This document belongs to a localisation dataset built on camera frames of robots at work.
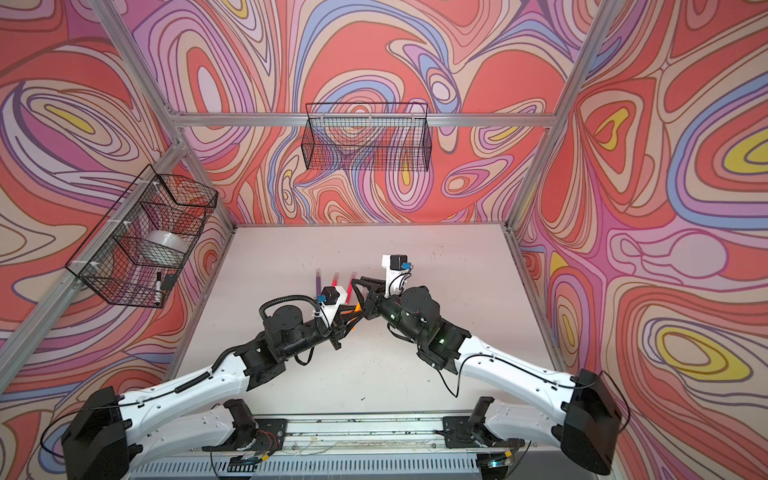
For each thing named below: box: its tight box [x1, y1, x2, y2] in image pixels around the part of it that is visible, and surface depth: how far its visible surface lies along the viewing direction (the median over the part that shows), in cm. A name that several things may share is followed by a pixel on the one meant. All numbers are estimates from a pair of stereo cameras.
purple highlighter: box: [316, 268, 322, 296], surface depth 105 cm
